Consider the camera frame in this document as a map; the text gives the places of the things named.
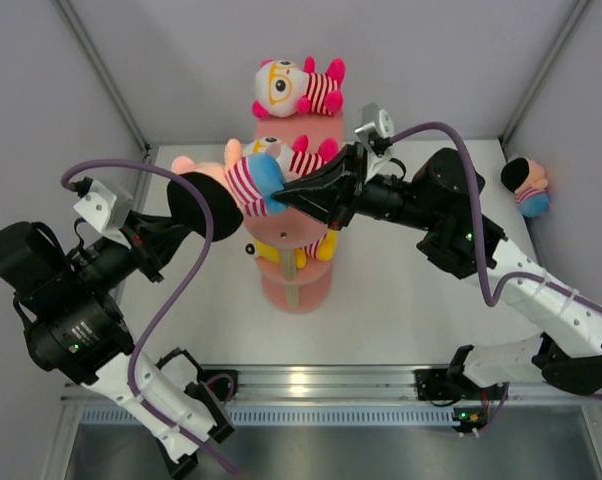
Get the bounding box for white pink plush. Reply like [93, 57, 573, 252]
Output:
[251, 56, 346, 119]
[243, 135, 340, 181]

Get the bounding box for white slotted cable duct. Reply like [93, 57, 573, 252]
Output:
[80, 404, 482, 426]

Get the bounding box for yellow plush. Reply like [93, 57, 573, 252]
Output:
[245, 230, 338, 268]

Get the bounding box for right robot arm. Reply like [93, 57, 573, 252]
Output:
[274, 144, 602, 397]

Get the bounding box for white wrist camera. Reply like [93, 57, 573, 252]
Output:
[74, 180, 133, 236]
[355, 103, 395, 155]

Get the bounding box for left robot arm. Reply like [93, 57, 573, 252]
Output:
[0, 212, 235, 479]

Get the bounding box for aluminium front rail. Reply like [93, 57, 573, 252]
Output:
[60, 365, 597, 405]

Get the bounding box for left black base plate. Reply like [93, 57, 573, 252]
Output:
[198, 369, 239, 403]

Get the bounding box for pink three-tier wooden shelf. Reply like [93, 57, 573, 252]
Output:
[244, 113, 343, 313]

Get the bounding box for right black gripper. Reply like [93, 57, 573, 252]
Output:
[272, 145, 439, 235]

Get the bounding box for black-haired doll blue pants front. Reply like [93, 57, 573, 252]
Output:
[171, 137, 288, 241]

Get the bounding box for right aluminium frame post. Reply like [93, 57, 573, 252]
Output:
[498, 0, 594, 146]

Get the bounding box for black-haired doll blue pants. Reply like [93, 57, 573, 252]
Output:
[171, 137, 288, 241]
[500, 157, 550, 219]

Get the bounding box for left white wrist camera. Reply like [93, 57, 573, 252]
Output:
[74, 180, 133, 236]

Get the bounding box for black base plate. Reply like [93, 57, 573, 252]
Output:
[198, 369, 239, 403]
[414, 368, 505, 405]

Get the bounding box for left aluminium frame post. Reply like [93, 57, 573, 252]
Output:
[50, 0, 150, 155]

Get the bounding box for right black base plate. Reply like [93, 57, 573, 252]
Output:
[414, 368, 505, 405]

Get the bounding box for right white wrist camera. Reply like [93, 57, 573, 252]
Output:
[355, 103, 395, 155]

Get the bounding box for aluminium frame post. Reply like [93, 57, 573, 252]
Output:
[498, 0, 594, 146]
[50, 0, 150, 155]

